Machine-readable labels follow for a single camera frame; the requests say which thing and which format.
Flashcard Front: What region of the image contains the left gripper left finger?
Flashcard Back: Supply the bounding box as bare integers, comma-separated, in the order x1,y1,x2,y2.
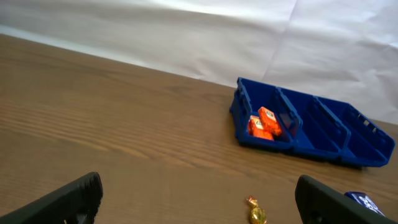
0,171,104,224

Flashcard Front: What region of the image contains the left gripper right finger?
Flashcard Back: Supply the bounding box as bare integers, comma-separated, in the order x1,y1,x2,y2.
294,174,398,224

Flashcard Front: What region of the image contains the orange candy box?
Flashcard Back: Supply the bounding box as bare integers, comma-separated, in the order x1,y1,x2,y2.
247,115,275,141
257,106,283,137

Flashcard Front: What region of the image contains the gold wrapped candy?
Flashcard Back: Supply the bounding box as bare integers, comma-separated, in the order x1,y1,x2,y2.
246,195,267,224

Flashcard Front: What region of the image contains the blue tray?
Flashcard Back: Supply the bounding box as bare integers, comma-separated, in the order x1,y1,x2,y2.
229,77,396,169

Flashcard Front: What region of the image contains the blue candy pack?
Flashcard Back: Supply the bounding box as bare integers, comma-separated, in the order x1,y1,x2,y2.
344,191,386,217

